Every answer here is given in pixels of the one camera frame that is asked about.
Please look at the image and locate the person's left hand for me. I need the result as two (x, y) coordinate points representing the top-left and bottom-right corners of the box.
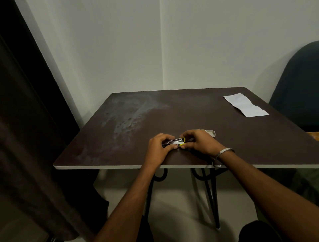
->
(144, 133), (178, 167)

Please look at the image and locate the person's right hand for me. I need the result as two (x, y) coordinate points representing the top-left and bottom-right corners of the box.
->
(179, 129), (226, 160)

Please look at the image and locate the person's right forearm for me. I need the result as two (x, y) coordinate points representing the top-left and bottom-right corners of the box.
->
(215, 150), (319, 242)

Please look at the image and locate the person's left forearm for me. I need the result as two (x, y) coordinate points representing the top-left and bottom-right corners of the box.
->
(93, 162), (164, 242)

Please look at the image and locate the black metal table leg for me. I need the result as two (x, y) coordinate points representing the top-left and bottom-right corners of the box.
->
(191, 168), (221, 230)
(144, 169), (168, 223)

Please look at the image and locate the white folded paper sheet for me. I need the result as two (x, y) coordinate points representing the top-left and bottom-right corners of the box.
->
(222, 93), (270, 118)

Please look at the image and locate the olive green fabric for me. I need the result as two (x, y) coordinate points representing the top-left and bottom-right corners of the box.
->
(256, 168), (319, 208)

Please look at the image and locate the dark blue chair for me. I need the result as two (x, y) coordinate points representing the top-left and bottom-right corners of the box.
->
(269, 41), (319, 132)

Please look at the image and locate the dark brown curtain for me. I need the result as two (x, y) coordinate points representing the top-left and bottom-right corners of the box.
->
(0, 0), (110, 242)

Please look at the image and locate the silver metal bracelet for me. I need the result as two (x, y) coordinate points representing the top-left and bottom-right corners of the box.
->
(212, 148), (235, 168)

